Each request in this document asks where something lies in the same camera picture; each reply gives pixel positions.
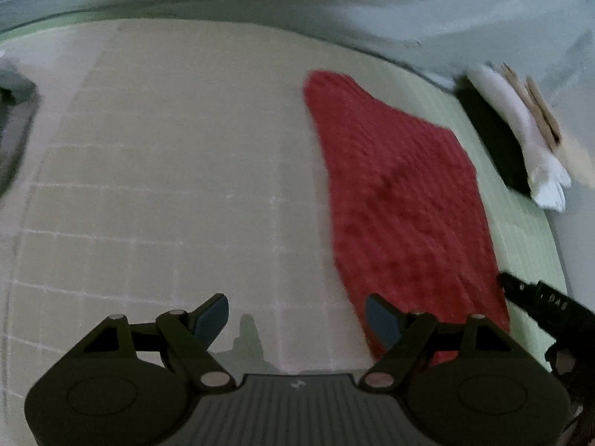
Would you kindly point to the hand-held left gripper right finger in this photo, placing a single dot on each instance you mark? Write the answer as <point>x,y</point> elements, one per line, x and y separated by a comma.
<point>381,320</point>

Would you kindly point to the black flat object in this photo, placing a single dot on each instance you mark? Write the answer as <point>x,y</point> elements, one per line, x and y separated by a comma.
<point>497,134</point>

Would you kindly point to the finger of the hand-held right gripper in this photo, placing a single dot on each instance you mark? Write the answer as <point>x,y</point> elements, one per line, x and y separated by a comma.
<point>518,290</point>

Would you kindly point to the light green mat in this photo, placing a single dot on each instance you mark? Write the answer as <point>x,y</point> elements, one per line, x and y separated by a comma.
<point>516,223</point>

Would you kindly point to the wooden sticks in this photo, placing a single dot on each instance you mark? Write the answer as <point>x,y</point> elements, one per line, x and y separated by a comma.
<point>539,107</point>

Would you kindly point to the red knitted cloth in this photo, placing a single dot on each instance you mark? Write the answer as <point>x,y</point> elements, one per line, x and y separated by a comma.
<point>399,195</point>

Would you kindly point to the white cloth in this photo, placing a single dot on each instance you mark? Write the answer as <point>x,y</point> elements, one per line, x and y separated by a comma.
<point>525,134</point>

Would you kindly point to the grey object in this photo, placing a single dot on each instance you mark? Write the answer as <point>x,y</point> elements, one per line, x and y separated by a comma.
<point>14,121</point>

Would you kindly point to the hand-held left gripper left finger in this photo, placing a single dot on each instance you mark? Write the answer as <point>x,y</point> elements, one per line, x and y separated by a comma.
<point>214,315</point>

